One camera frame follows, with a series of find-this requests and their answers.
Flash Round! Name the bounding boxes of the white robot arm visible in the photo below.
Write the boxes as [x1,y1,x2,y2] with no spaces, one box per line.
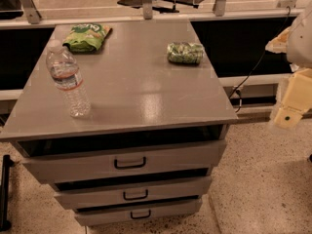
[265,2,312,130]

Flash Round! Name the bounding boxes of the green soda can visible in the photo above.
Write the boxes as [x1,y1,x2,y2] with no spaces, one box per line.
[167,42,204,64]

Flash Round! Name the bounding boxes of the bottom grey drawer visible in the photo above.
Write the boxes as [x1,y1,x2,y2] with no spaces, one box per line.
[75,198,202,226]

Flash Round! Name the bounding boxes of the grey drawer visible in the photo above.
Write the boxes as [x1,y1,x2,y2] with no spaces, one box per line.
[75,198,202,226]
[55,175,212,210]
[23,139,226,183]

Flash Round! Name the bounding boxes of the grey drawer cabinet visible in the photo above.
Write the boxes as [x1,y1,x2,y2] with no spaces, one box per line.
[1,20,236,214]

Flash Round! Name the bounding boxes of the green chip bag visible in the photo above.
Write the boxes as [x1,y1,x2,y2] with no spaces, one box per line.
[63,23,111,53]

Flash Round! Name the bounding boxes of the clear plastic water bottle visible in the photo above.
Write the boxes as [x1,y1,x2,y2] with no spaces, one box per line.
[46,39,91,118]

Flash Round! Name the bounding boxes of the top grey drawer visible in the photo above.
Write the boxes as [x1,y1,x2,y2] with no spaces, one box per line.
[23,139,226,183]

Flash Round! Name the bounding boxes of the middle grey drawer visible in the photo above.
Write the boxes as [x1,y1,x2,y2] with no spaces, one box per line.
[55,175,212,210]

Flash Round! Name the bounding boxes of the black bar at left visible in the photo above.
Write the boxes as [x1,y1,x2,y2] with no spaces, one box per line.
[0,155,14,232]

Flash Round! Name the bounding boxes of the black cable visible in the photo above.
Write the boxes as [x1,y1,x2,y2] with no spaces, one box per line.
[228,5,293,113]

